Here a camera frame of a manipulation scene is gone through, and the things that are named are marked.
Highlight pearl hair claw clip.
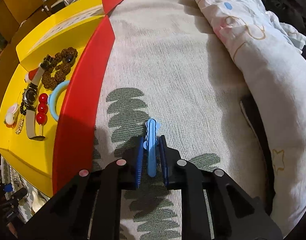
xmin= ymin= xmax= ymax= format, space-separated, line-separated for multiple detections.
xmin=9 ymin=166 xmax=23 ymax=192

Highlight white plush bunny with carrot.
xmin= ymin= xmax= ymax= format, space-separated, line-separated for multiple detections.
xmin=4 ymin=103 xmax=20 ymax=128

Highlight blue plastic hair clip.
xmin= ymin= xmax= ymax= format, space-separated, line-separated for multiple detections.
xmin=143 ymin=118 xmax=160 ymax=178

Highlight wrist watch with strap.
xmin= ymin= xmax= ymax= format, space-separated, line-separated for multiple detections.
xmin=22 ymin=55 xmax=54 ymax=141

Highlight light blue bangle gold caps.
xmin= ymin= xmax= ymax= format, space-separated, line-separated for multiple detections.
xmin=48 ymin=80 xmax=70 ymax=122

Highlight red santa hat clip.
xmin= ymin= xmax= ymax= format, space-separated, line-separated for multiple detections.
xmin=24 ymin=68 xmax=39 ymax=83

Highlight brown rudraksha bead bracelet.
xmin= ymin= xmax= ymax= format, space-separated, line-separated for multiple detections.
xmin=41 ymin=47 xmax=79 ymax=91

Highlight yellow cardboard box with lid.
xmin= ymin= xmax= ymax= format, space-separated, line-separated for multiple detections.
xmin=0 ymin=0 xmax=123 ymax=197

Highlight light blue patterned duvet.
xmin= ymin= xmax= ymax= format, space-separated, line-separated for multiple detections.
xmin=195 ymin=0 xmax=306 ymax=236

